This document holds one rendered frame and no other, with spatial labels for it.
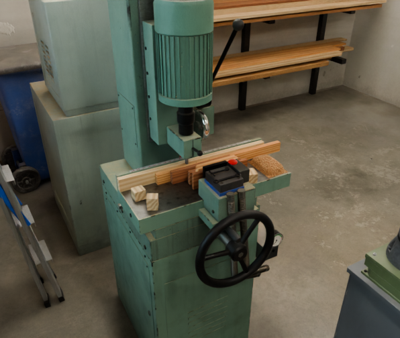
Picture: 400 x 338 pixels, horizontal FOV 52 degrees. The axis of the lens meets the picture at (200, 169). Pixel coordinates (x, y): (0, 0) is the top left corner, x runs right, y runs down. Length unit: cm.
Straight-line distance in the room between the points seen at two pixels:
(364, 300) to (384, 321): 10
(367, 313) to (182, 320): 71
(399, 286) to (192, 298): 74
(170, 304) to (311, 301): 94
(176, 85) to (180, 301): 81
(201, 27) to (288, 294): 154
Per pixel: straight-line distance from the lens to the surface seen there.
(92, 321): 222
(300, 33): 471
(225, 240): 132
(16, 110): 299
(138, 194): 135
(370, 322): 178
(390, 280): 163
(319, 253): 259
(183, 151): 137
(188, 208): 134
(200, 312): 171
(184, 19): 120
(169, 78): 125
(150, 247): 137
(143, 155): 159
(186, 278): 154
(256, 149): 160
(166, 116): 145
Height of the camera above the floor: 168
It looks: 31 degrees down
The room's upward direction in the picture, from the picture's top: straight up
